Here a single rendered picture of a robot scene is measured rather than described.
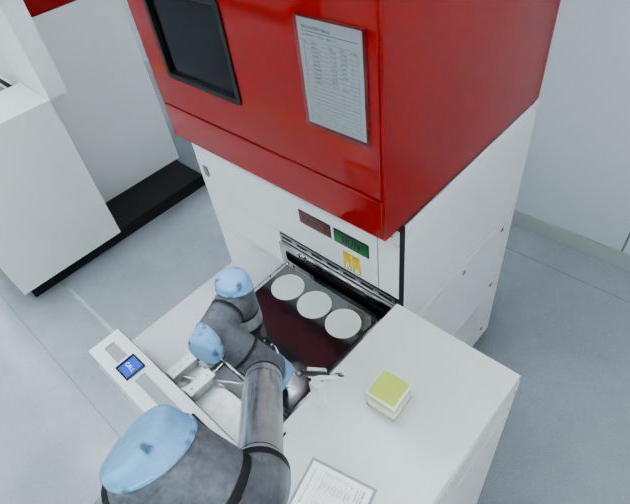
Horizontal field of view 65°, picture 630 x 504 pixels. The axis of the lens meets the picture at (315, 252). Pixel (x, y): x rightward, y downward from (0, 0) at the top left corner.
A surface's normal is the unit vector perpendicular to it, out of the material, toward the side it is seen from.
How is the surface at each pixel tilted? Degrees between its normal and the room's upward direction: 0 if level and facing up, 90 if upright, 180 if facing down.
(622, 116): 90
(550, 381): 0
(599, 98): 90
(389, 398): 0
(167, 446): 40
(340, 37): 90
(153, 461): 44
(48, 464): 0
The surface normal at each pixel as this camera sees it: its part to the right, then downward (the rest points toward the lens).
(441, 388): -0.11, -0.69
